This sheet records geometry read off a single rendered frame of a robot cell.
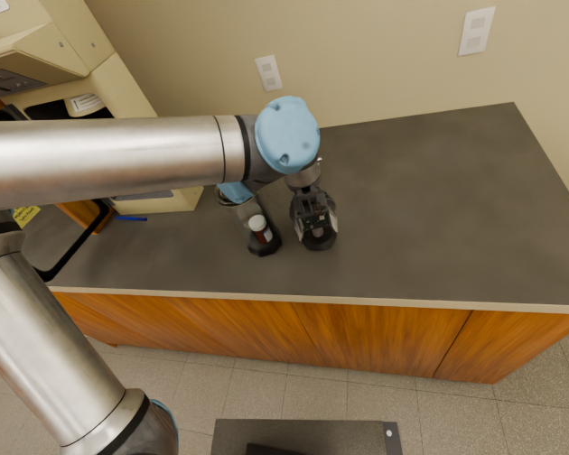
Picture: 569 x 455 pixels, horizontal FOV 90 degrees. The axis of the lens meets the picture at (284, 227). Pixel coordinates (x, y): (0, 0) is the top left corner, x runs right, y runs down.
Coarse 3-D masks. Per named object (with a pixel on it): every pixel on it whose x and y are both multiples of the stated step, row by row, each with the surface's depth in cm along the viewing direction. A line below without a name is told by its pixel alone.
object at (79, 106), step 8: (80, 96) 73; (88, 96) 74; (96, 96) 74; (72, 104) 74; (80, 104) 74; (88, 104) 74; (96, 104) 75; (104, 104) 75; (72, 112) 76; (80, 112) 75; (88, 112) 75
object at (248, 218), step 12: (216, 192) 65; (252, 204) 65; (264, 204) 69; (240, 216) 66; (252, 216) 67; (264, 216) 70; (240, 228) 71; (252, 228) 70; (264, 228) 72; (276, 228) 79; (252, 240) 74; (264, 240) 74
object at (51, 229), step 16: (32, 208) 81; (48, 208) 85; (64, 208) 89; (80, 208) 93; (96, 208) 98; (32, 224) 82; (48, 224) 85; (64, 224) 89; (80, 224) 94; (32, 240) 82; (48, 240) 86; (64, 240) 90; (32, 256) 82; (48, 256) 86
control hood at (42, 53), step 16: (32, 32) 53; (48, 32) 56; (0, 48) 51; (16, 48) 50; (32, 48) 53; (48, 48) 55; (64, 48) 58; (0, 64) 55; (16, 64) 55; (32, 64) 55; (48, 64) 56; (64, 64) 58; (80, 64) 62; (48, 80) 63; (64, 80) 63
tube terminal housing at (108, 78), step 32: (32, 0) 54; (64, 0) 59; (0, 32) 60; (64, 32) 59; (96, 32) 65; (96, 64) 65; (32, 96) 72; (64, 96) 70; (128, 96) 74; (192, 192) 99
